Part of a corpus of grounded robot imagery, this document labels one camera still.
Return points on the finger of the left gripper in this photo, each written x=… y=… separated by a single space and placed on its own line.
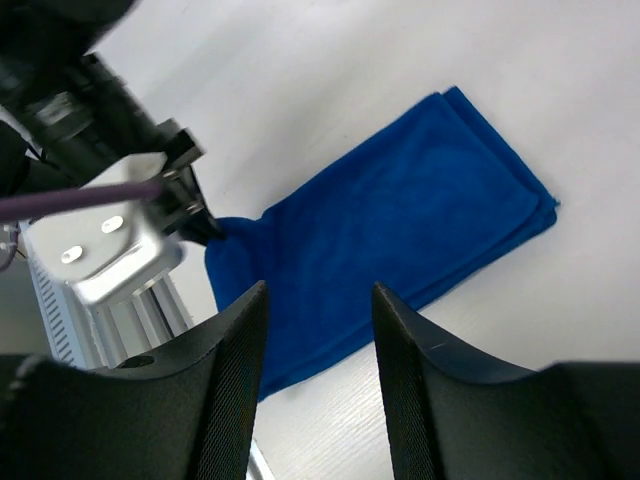
x=183 y=209

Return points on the blue towel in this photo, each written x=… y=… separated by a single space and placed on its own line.
x=420 y=206

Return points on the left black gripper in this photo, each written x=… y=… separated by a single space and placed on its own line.
x=74 y=107

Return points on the white slotted cable duct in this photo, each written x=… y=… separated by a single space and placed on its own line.
x=58 y=312

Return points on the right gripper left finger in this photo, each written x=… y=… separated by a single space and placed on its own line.
x=184 y=410

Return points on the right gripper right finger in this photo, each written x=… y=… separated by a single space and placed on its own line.
x=455 y=412

